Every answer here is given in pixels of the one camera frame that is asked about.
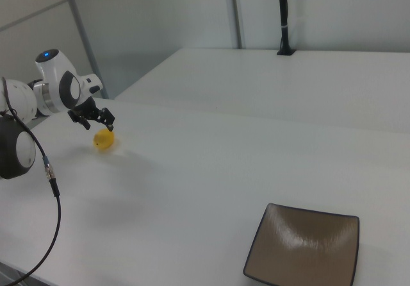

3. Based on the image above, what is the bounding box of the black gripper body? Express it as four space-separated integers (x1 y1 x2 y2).
73 96 101 122

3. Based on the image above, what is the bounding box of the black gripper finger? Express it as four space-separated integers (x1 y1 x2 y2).
97 106 116 131
67 109 92 131

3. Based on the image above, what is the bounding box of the yellow lemon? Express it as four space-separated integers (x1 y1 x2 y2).
92 128 115 149

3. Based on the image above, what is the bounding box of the brown square ceramic plate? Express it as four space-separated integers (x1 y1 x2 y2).
242 203 360 286

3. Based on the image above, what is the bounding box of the black cable with metal connector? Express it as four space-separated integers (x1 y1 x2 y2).
0 76 62 286

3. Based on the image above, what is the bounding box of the grey partition frame post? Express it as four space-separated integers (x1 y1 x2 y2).
228 0 247 50

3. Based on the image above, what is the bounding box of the black camera pole with base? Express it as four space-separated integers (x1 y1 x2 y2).
276 0 297 56

